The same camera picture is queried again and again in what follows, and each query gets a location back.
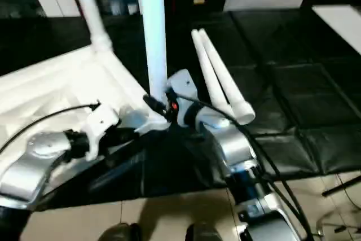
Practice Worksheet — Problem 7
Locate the white plastic table leg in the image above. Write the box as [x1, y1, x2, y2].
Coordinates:
[199, 28, 256, 125]
[137, 0, 169, 101]
[191, 29, 231, 112]

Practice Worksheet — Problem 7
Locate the white plastic table top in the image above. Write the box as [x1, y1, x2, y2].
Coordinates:
[0, 46, 170, 168]

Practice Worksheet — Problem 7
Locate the white leg with black mark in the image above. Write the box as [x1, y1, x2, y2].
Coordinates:
[72, 0, 113, 53]

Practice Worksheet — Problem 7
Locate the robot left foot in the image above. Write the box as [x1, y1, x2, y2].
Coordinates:
[97, 222, 142, 241]

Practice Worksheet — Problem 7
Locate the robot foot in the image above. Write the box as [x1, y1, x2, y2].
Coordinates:
[184, 222, 224, 241]
[97, 222, 142, 241]

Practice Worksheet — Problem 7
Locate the black work mat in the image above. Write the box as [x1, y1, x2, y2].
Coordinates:
[0, 9, 361, 211]

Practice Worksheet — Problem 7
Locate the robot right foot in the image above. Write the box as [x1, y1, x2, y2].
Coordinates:
[184, 222, 224, 241]

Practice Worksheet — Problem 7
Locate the black stand leg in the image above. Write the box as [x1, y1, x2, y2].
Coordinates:
[322, 177, 361, 197]

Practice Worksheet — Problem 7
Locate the white flat board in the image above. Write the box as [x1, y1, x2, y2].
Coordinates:
[311, 5, 361, 53]

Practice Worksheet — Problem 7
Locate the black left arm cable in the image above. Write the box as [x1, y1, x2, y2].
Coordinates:
[0, 99, 103, 152]

